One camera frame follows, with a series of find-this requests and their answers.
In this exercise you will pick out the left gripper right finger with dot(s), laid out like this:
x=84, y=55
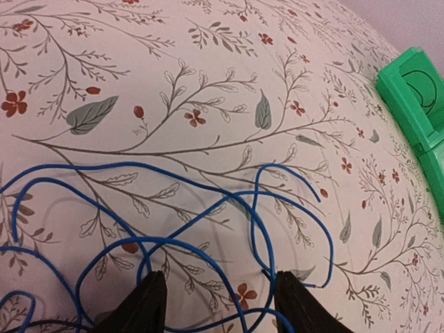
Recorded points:
x=301, y=309

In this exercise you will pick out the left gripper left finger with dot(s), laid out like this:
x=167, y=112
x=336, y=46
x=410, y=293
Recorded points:
x=143, y=310

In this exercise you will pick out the green bin middle compartment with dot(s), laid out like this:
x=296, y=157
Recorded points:
x=432, y=166

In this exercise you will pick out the green bin compartment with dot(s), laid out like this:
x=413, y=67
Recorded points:
x=432, y=166
x=412, y=90

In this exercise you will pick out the green bin left compartment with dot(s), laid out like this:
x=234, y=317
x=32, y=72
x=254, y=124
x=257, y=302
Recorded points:
x=412, y=90

